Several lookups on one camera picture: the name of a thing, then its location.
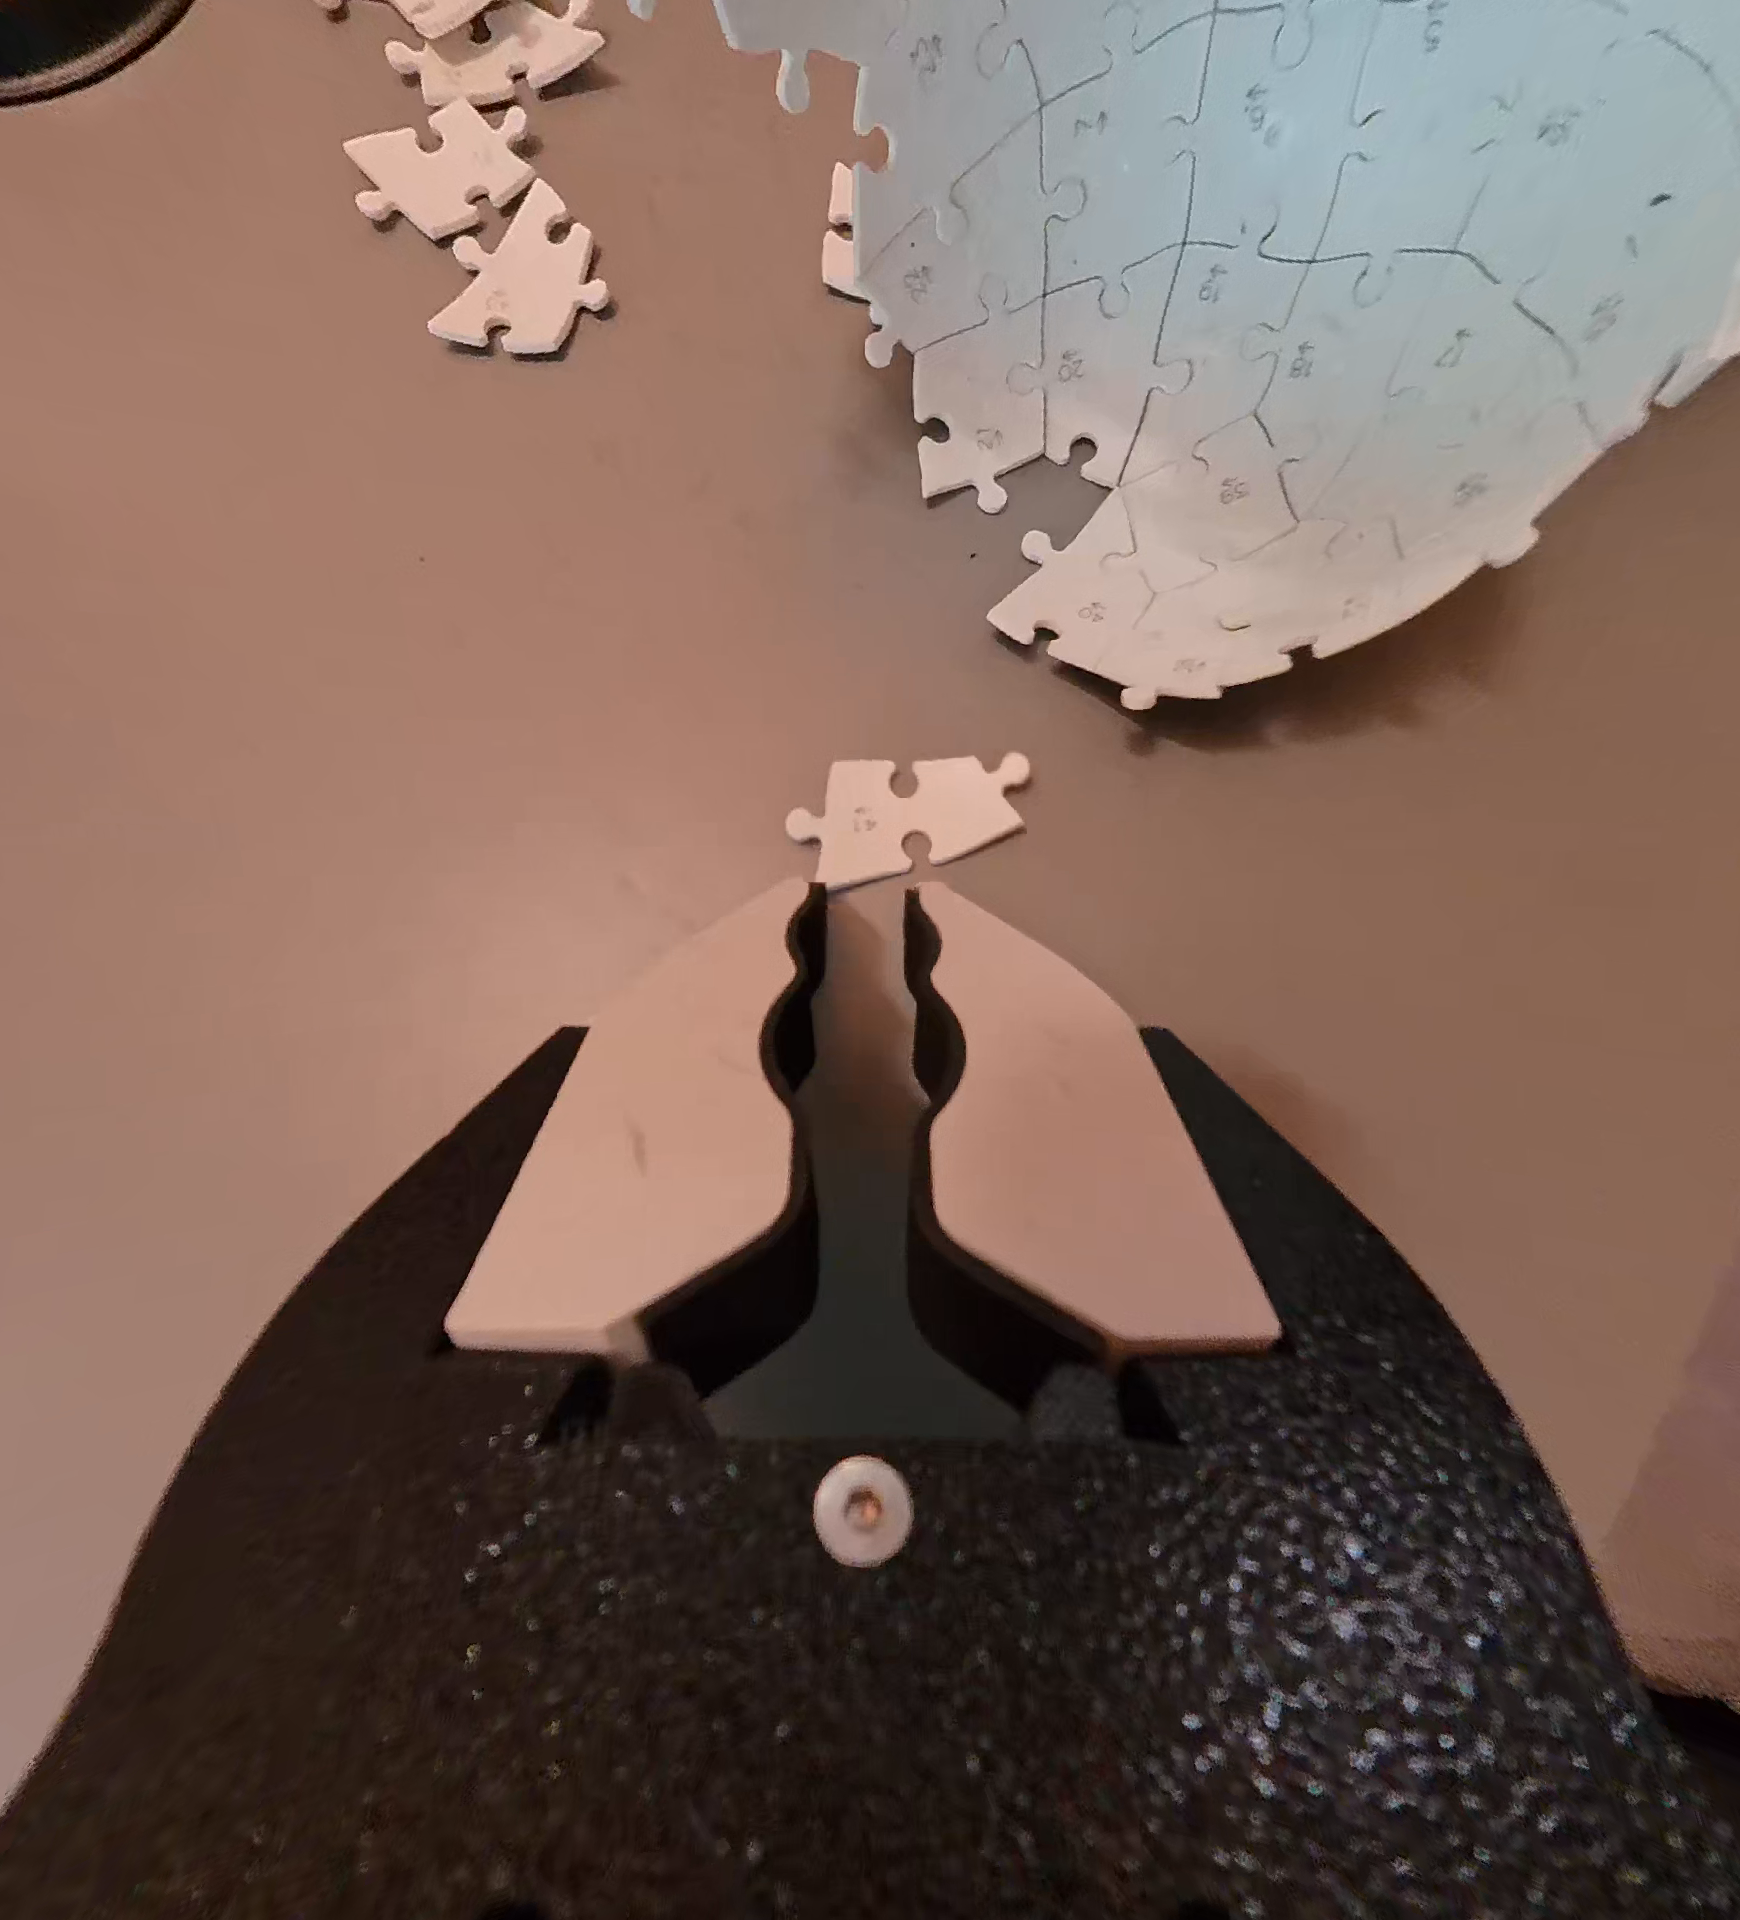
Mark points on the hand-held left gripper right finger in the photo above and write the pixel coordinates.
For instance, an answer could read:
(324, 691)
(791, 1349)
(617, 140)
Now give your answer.
(1095, 1184)

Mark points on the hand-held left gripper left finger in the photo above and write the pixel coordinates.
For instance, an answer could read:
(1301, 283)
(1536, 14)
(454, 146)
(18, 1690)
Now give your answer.
(629, 1184)

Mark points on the joined white jigsaw pair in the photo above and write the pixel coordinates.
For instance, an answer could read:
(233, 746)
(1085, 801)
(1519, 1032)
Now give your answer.
(870, 824)

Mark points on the colourful puzzle ball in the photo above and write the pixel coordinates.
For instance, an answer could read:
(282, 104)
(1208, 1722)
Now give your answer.
(1336, 301)

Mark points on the scattered loose puzzle pieces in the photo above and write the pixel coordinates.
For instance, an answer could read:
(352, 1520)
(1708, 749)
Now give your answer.
(495, 284)

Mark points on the black round ball stand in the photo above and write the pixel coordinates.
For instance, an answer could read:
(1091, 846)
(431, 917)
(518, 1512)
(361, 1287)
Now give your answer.
(1, 44)

